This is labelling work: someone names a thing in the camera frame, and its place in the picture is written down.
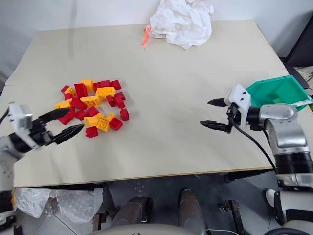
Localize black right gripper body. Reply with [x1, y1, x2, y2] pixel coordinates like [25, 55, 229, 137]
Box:
[225, 103, 245, 128]

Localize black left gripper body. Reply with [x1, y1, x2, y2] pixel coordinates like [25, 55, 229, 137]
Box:
[27, 118, 58, 148]

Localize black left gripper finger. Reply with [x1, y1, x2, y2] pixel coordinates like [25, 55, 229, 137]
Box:
[52, 123, 85, 145]
[39, 108, 72, 123]

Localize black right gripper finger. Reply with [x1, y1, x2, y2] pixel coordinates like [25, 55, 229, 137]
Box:
[207, 98, 229, 107]
[199, 120, 232, 133]

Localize teal plastic bin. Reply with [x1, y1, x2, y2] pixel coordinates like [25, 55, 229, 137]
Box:
[245, 75, 313, 114]

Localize black bar under table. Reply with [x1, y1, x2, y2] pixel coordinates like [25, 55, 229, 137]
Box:
[224, 168, 277, 183]

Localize clear plastic wrap sheet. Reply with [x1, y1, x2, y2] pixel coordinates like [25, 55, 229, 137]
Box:
[15, 187, 104, 224]

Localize cluttered papers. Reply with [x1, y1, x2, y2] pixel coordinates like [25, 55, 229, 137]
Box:
[292, 65, 313, 90]

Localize crumpled white cloth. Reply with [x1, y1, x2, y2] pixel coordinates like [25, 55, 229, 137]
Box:
[149, 0, 215, 51]

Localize dark rounded shape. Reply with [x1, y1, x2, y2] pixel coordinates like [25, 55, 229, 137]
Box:
[112, 196, 153, 235]
[178, 189, 206, 235]

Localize orange ribbon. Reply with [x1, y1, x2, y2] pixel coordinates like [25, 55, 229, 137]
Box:
[140, 25, 153, 51]

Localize black furniture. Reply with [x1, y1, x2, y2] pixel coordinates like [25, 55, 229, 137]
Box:
[278, 0, 313, 68]

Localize white black robot body shell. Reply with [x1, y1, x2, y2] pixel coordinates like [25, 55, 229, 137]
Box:
[265, 188, 313, 229]

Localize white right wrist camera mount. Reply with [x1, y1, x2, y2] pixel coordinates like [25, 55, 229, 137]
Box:
[224, 83, 252, 128]

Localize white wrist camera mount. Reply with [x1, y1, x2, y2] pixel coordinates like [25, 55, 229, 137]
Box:
[8, 102, 34, 135]
[224, 83, 252, 128]

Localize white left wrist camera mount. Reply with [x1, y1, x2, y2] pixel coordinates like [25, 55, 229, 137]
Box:
[8, 102, 34, 135]

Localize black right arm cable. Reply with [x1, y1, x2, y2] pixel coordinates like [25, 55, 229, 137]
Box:
[227, 113, 279, 172]

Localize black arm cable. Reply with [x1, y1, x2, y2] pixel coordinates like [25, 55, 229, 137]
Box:
[0, 107, 11, 126]
[227, 113, 279, 172]

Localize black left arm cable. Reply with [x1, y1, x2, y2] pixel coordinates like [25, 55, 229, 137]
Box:
[0, 107, 11, 126]

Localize rusty metal bracket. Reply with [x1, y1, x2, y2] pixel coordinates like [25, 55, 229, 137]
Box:
[92, 212, 109, 233]
[221, 199, 246, 235]

